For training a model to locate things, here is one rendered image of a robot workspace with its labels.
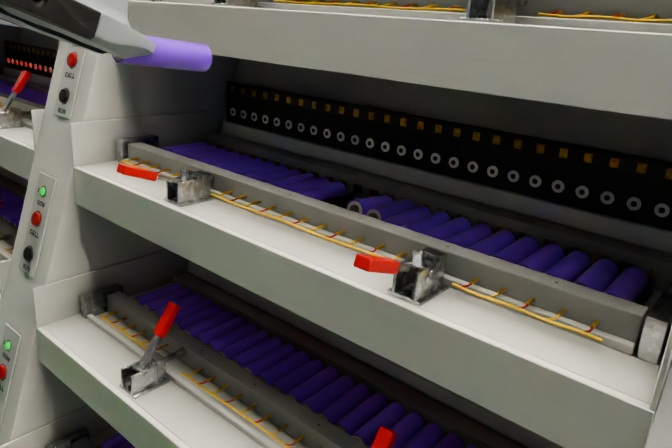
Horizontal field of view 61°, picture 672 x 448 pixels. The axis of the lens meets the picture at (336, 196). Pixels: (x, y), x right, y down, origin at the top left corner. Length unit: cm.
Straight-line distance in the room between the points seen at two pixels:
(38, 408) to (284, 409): 36
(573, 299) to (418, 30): 21
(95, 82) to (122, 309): 27
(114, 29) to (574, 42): 26
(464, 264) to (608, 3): 20
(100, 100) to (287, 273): 36
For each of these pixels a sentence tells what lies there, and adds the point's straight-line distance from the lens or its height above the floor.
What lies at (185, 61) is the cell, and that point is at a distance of 39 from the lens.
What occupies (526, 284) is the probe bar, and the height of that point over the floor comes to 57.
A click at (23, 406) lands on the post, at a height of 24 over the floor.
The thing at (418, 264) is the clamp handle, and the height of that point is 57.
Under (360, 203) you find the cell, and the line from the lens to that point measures 51.
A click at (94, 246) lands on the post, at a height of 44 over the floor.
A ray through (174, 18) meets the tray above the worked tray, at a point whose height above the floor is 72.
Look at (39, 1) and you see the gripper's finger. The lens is 31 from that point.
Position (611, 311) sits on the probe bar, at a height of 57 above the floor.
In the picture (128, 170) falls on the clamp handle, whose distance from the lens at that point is 53.
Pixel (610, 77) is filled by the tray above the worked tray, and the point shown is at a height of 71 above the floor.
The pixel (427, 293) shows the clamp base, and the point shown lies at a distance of 41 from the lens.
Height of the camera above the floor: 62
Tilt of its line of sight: 4 degrees down
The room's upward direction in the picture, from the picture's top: 15 degrees clockwise
